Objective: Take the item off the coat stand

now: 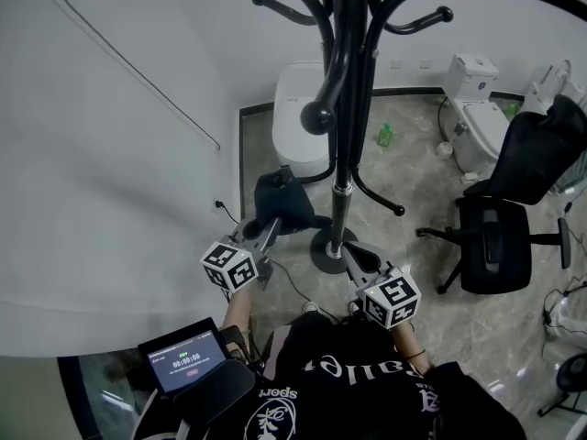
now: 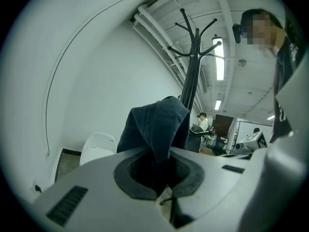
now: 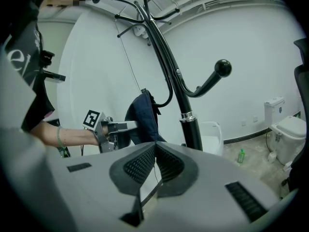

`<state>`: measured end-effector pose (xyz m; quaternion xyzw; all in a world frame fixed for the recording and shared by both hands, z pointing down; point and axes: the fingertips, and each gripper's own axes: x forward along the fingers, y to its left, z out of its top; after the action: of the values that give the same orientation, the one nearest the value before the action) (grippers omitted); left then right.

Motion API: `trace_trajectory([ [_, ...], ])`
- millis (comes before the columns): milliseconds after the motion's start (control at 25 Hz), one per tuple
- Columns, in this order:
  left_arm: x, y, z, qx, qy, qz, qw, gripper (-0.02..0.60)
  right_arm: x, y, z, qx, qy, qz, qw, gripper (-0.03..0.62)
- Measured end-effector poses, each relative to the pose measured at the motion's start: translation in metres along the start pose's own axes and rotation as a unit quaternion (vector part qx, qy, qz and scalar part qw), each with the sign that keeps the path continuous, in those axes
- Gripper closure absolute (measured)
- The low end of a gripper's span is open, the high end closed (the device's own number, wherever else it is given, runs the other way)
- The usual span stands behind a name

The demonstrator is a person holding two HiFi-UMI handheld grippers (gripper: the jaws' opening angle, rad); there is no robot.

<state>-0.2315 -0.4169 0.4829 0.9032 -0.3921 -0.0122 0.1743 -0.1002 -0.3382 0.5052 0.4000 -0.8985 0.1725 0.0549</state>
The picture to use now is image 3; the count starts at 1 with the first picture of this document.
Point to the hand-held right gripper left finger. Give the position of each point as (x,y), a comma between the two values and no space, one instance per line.
(96,178)

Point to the person's left forearm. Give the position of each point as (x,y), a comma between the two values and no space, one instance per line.
(74,136)

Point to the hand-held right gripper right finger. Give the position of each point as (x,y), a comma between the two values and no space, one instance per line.
(212,178)

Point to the white plastic bin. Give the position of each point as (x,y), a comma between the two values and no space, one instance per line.
(212,139)

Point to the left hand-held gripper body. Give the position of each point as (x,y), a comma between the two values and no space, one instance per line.
(96,122)

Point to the white wall fixture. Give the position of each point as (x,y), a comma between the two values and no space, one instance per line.
(140,33)

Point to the black baseboard strip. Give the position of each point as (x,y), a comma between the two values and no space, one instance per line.
(246,136)

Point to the black chest-mounted device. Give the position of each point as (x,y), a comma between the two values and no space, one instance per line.
(49,68)

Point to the person's black printed t-shirt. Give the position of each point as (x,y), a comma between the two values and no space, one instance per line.
(26,64)

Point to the green plastic bottle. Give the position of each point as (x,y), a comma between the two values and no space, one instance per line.
(241,156)

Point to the white wall socket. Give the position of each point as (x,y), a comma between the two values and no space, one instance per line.
(255,119)
(243,122)

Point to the white ceiling pipes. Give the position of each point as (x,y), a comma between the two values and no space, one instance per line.
(224,1)

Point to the white plastic bottle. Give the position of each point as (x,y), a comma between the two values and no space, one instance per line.
(272,157)

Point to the white toilet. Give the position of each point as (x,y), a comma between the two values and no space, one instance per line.
(288,134)

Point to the dark blue fabric item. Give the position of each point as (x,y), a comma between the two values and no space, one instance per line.
(143,120)

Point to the black metal coat stand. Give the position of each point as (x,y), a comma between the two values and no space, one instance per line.
(186,115)

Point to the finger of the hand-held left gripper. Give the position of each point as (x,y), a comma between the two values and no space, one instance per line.
(123,125)

